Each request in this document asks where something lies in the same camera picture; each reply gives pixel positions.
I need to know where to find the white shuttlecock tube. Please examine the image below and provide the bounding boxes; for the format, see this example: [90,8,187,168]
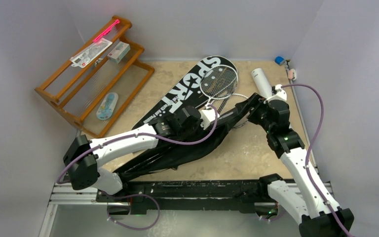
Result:
[251,68,272,100]

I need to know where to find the black racket bag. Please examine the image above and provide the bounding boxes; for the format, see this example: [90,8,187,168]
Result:
[114,93,262,181]
[132,55,238,129]

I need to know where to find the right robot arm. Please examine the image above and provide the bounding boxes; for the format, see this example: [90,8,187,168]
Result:
[248,99,354,237]

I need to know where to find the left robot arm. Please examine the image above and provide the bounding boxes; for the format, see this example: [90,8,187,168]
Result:
[56,104,220,202]

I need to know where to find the blue toothbrush blister pack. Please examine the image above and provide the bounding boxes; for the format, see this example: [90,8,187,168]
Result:
[96,92,119,120]

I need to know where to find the black racket under bag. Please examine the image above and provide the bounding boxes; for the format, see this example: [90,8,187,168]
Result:
[199,65,238,108]

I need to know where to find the pink white small object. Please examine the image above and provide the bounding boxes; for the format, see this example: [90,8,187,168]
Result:
[287,69,297,81]

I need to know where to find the blue small object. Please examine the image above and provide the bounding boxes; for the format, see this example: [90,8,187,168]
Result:
[274,56,286,66]

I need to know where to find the small teal white box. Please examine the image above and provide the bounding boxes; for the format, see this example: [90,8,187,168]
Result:
[107,41,130,64]

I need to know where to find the wooden tiered shelf rack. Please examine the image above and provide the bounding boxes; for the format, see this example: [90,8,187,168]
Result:
[35,15,155,138]

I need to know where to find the pink pen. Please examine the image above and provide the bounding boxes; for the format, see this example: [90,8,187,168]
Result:
[93,19,120,43]

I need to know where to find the white packaged card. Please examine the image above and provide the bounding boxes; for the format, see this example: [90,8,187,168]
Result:
[70,38,113,68]

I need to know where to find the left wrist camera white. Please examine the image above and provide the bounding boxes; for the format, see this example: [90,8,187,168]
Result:
[200,109,216,130]

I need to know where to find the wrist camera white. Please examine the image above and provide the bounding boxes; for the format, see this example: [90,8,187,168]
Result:
[200,109,216,130]
[267,84,287,102]

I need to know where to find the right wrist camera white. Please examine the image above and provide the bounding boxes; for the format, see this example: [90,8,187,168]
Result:
[267,84,287,102]

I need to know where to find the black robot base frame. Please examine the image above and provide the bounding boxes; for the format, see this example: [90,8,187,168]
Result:
[50,178,336,218]

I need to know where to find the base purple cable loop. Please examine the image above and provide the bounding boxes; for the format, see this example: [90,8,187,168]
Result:
[107,193,161,231]

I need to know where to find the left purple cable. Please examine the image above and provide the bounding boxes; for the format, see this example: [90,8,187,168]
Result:
[56,104,219,230]

